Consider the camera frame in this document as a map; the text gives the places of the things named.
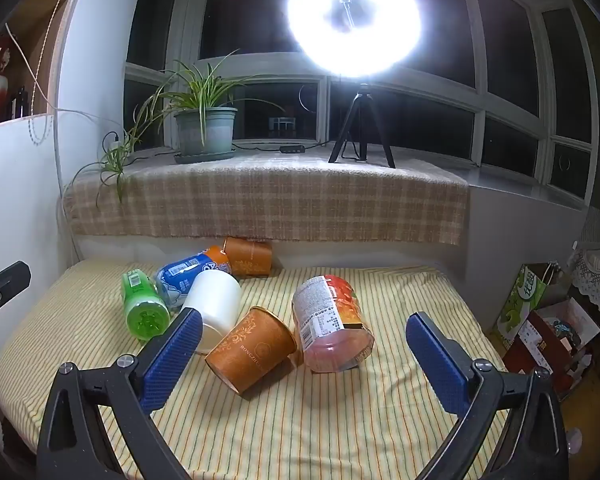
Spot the grey plant pot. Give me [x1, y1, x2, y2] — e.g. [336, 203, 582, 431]
[173, 107, 239, 157]

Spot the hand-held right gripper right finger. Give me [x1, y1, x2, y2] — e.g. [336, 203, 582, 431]
[405, 311, 570, 480]

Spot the beige plaid cloth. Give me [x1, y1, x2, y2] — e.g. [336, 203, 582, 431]
[62, 152, 470, 247]

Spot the green plastic bottle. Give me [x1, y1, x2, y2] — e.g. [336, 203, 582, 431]
[121, 269, 172, 343]

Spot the black tripod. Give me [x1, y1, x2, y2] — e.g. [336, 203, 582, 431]
[328, 82, 397, 170]

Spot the white cup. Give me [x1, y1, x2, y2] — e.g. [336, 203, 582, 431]
[179, 272, 243, 356]

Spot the clear jar with red label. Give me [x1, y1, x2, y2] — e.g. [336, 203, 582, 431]
[292, 274, 375, 374]

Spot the yellow striped sheet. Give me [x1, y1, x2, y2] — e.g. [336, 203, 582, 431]
[0, 259, 507, 480]

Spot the grey pot saucer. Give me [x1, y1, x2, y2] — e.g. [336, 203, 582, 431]
[173, 150, 237, 165]

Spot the white lace cloth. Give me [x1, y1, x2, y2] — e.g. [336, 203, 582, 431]
[569, 247, 600, 332]

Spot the spider plant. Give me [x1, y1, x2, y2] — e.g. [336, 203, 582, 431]
[72, 49, 287, 204]

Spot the black cable with controller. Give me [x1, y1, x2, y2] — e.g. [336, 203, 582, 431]
[231, 140, 332, 155]

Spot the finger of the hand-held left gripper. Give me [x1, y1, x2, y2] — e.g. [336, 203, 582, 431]
[0, 261, 32, 348]

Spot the green paper bag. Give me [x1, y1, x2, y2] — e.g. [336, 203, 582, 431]
[496, 262, 564, 349]

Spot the wooden shelf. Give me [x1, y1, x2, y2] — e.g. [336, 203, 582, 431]
[0, 0, 77, 130]

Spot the red cardboard box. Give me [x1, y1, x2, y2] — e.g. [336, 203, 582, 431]
[502, 297, 600, 397]

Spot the white window frame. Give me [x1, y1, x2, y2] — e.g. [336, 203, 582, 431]
[124, 0, 600, 211]

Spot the ring light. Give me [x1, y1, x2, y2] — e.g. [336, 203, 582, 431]
[285, 0, 426, 81]

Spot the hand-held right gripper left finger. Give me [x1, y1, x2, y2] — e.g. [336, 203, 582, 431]
[36, 307, 203, 480]

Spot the orange paper cup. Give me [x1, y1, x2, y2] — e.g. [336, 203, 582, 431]
[223, 236, 274, 279]
[204, 306, 299, 401]

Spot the blue orange drink can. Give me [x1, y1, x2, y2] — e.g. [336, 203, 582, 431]
[154, 245, 232, 309]

